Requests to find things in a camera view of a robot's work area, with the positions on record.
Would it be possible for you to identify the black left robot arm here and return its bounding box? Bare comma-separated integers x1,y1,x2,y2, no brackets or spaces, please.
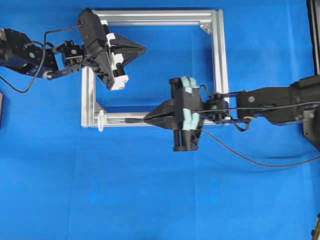
0,20,147,91

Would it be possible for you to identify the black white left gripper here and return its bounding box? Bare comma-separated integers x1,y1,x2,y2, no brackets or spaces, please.
83,21,147,91

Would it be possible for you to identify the black object lower right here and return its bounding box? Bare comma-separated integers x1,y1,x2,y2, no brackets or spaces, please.
311,213,320,240

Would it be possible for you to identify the dark box left edge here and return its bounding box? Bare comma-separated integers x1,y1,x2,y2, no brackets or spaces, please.
0,93,4,128

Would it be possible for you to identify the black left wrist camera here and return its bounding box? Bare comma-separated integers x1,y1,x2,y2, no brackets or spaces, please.
78,8,107,57

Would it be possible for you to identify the aluminium extrusion frame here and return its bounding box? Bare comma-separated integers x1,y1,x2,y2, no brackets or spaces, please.
81,9,229,131

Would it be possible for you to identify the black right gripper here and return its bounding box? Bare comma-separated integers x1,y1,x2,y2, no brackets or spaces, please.
143,76,203,152

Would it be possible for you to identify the black right camera cable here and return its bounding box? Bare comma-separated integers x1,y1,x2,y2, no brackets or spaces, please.
199,84,320,168

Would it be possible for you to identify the black left camera cable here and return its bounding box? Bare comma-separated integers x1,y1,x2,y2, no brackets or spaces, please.
0,23,83,95

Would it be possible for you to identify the black stand upper right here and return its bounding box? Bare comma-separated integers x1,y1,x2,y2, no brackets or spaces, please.
306,0,320,75

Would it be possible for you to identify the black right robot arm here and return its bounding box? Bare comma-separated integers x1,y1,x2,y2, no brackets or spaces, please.
142,75,320,152

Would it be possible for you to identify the white string loop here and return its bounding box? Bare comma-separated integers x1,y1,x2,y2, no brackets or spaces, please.
93,111,109,132

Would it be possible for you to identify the black camera cable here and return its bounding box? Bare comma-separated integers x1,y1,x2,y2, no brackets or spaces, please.
0,23,83,95
199,84,320,168

